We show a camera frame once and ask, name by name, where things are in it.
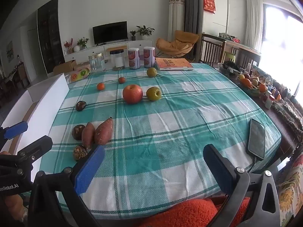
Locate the leafy potted plant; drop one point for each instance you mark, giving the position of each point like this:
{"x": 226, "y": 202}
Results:
{"x": 82, "y": 43}

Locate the teal plaid tablecloth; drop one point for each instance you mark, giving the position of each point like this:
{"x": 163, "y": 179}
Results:
{"x": 165, "y": 123}

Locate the red flowers in vase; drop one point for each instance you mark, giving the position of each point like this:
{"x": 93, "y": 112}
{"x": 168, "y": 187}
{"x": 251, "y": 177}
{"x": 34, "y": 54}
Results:
{"x": 69, "y": 46}

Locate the window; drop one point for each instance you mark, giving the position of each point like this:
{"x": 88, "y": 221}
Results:
{"x": 281, "y": 47}

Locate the brown knit runner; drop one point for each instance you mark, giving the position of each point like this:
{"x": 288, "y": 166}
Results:
{"x": 287, "y": 115}

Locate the grey curtain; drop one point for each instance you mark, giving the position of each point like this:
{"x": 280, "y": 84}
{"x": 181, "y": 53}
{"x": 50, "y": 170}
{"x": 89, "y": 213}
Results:
{"x": 190, "y": 4}

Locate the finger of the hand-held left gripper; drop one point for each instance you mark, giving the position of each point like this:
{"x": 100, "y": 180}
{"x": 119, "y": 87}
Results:
{"x": 35, "y": 147}
{"x": 15, "y": 129}

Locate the clear jar with black lid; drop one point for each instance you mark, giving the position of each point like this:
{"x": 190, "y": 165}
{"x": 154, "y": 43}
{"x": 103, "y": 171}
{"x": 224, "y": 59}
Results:
{"x": 117, "y": 60}

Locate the cardboard box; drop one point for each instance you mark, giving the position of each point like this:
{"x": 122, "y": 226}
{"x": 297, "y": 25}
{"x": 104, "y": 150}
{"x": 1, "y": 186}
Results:
{"x": 65, "y": 67}

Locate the small potted plant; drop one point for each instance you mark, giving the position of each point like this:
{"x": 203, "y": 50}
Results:
{"x": 133, "y": 35}

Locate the fruit basket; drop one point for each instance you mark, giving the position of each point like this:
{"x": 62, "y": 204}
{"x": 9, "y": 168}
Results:
{"x": 251, "y": 85}

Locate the white television cabinet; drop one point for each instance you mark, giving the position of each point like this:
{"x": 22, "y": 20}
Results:
{"x": 94, "y": 50}

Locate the small green chair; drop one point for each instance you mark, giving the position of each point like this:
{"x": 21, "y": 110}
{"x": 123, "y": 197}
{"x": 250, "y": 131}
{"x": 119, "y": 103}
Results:
{"x": 229, "y": 57}

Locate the small sweet potato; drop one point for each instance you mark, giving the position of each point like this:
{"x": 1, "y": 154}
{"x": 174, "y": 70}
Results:
{"x": 88, "y": 134}

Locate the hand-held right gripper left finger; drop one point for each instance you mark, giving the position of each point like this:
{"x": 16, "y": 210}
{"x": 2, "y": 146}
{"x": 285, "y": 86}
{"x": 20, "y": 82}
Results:
{"x": 90, "y": 167}

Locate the dark wooden chair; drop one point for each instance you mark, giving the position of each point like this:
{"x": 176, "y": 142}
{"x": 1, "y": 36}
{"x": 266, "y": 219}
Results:
{"x": 247, "y": 58}
{"x": 210, "y": 49}

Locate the red wall hanging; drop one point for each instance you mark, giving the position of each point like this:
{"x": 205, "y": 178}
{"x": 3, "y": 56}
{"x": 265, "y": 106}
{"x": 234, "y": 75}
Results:
{"x": 209, "y": 4}

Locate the orange fuzzy cloth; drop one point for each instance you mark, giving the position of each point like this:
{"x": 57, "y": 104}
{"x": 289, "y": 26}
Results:
{"x": 189, "y": 214}

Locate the black television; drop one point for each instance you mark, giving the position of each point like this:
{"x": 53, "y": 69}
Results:
{"x": 110, "y": 32}

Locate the orange book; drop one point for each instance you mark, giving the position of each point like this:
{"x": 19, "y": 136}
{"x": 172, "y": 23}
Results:
{"x": 172, "y": 63}

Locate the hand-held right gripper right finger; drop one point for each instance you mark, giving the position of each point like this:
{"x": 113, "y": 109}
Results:
{"x": 217, "y": 170}

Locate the covered standing air conditioner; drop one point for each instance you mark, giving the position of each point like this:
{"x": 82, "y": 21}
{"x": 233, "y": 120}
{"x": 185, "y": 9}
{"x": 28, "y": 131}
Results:
{"x": 176, "y": 16}

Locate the white foam board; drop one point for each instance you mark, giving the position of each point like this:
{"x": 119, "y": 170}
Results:
{"x": 47, "y": 94}

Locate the green pear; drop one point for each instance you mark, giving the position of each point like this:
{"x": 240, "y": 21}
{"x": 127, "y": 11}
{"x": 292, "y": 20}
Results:
{"x": 153, "y": 94}
{"x": 151, "y": 72}

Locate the large green potted plant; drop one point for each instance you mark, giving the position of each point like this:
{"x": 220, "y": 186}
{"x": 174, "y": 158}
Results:
{"x": 144, "y": 31}

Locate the small dark orange tangerine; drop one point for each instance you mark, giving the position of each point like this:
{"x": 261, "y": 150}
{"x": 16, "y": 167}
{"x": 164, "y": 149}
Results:
{"x": 121, "y": 80}

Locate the white curtain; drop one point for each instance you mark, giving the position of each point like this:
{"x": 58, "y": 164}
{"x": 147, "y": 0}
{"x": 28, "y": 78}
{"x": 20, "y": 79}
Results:
{"x": 254, "y": 21}

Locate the glass jar with gold lid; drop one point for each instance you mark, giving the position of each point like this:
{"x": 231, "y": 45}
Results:
{"x": 97, "y": 63}

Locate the fruit print packet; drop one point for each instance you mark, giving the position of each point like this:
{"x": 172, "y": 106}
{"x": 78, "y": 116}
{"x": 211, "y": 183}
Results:
{"x": 79, "y": 75}

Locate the floral cushion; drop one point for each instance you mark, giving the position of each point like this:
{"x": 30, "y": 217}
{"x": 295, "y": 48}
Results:
{"x": 290, "y": 189}

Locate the red apple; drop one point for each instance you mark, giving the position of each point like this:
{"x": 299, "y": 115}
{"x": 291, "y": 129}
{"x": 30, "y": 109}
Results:
{"x": 132, "y": 94}

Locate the orange lounge chair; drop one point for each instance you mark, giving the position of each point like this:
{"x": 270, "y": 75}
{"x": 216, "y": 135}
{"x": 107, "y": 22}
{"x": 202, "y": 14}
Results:
{"x": 177, "y": 43}

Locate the black smartphone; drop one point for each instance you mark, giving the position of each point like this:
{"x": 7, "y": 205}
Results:
{"x": 256, "y": 138}

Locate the pink tin can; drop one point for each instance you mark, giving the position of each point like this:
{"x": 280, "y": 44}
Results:
{"x": 149, "y": 57}
{"x": 133, "y": 59}

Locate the white round vase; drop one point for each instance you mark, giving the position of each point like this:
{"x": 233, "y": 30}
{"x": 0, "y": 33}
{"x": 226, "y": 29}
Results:
{"x": 77, "y": 48}

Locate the person's left hand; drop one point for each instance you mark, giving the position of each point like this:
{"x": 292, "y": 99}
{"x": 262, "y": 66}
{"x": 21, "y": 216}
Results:
{"x": 15, "y": 207}

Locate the large sweet potato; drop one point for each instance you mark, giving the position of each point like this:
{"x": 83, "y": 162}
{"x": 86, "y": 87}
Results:
{"x": 103, "y": 132}

